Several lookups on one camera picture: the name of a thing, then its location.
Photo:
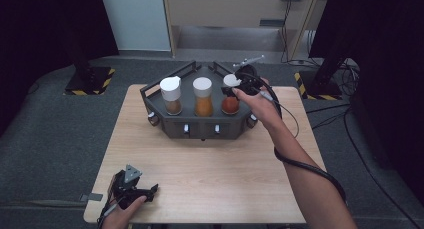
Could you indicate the black stand with striped base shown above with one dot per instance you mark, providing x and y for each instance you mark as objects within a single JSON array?
[
  {"x": 320, "y": 87},
  {"x": 90, "y": 80}
]

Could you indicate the person's left hand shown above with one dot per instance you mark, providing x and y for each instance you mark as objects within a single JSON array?
[{"x": 116, "y": 217}]

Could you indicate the jar with red spice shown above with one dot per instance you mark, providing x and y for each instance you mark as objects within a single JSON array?
[{"x": 230, "y": 105}]

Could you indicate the jar with orange spice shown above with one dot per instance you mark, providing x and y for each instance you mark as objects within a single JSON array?
[{"x": 203, "y": 95}]

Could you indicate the person's right hand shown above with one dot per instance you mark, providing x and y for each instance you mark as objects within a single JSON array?
[{"x": 265, "y": 107}]

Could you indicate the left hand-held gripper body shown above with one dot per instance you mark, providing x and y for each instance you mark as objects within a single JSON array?
[{"x": 125, "y": 192}]

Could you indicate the grey tape piece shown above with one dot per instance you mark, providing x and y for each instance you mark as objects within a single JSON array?
[{"x": 91, "y": 197}]

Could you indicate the white panel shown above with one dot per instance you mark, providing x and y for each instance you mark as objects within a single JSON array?
[{"x": 136, "y": 19}]

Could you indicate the dark curtain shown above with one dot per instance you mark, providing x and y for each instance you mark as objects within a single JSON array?
[
  {"x": 390, "y": 55},
  {"x": 40, "y": 39}
]

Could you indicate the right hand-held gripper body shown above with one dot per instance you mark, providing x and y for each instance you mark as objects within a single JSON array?
[{"x": 246, "y": 80}]

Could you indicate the jar with brown spice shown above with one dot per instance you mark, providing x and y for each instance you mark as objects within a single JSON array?
[{"x": 171, "y": 94}]

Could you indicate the black corner rack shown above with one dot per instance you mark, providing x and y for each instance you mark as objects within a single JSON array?
[{"x": 186, "y": 99}]

